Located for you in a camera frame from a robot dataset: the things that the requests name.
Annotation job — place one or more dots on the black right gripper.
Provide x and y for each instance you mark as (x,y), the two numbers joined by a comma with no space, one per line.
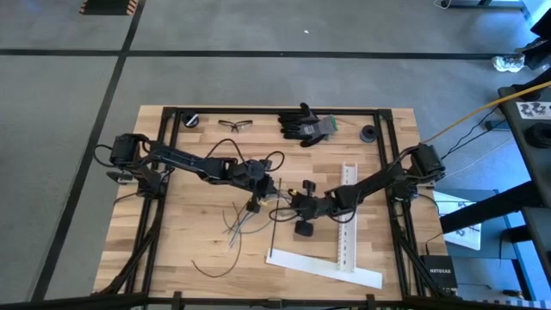
(312,206)

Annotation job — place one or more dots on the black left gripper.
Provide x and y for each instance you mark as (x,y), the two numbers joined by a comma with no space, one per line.
(256,176)

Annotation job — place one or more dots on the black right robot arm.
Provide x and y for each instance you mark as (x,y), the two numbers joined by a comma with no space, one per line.
(370,185)

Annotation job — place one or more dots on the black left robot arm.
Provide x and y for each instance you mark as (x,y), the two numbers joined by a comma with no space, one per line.
(189,163)

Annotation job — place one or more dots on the black grey work glove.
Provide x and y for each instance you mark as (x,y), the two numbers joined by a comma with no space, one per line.
(312,141)
(297,122)

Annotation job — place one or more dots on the clear safety glasses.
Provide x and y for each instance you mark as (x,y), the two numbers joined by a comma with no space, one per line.
(234,126)

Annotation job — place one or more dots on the white printed marker sheet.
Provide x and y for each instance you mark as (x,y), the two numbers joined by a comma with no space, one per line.
(460,232)
(534,110)

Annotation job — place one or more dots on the black power adapter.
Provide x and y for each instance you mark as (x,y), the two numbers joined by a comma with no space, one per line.
(492,125)

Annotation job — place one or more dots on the black desk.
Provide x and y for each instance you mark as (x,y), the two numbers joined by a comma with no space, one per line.
(525,163)

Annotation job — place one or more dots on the black tape roll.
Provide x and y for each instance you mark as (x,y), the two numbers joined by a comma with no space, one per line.
(527,129)

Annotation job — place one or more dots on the black orange striped mat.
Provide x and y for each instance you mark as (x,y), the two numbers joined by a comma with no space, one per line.
(107,6)

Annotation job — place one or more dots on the person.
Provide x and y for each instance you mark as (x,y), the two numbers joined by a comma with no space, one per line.
(508,63)

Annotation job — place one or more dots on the white slotted wiring duct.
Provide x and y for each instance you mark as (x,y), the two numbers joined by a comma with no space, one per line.
(348,254)

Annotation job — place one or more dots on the flat white duct cover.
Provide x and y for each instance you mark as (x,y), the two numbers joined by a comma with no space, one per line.
(327,269)

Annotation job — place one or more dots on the black aluminium table frame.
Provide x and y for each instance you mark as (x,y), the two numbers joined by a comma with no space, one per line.
(280,111)

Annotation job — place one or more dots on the black Netgear network switch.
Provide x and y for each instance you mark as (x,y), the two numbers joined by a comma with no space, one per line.
(439,271)

